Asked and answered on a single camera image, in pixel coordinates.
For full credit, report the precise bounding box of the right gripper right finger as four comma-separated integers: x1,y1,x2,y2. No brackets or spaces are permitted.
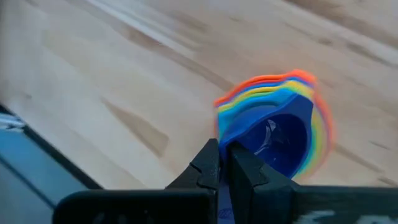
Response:
228,141,398,224

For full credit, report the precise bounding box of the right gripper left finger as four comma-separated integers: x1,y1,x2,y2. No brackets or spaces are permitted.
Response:
52,138,222,224

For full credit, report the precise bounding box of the purple measuring cup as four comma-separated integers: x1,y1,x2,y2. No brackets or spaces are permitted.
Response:
219,95,315,180

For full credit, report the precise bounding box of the green measuring cup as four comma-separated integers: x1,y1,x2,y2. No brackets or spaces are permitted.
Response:
216,83,323,178

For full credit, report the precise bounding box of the teal measuring cup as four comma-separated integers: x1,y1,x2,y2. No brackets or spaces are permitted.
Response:
216,88,312,175

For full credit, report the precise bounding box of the red measuring cup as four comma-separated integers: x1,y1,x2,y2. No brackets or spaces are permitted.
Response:
213,72,332,175

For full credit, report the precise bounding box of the orange measuring cup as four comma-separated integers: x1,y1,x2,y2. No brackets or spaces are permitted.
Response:
213,68,335,181

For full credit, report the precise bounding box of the silver table bracket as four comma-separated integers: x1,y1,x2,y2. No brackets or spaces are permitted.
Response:
0,112,26,131

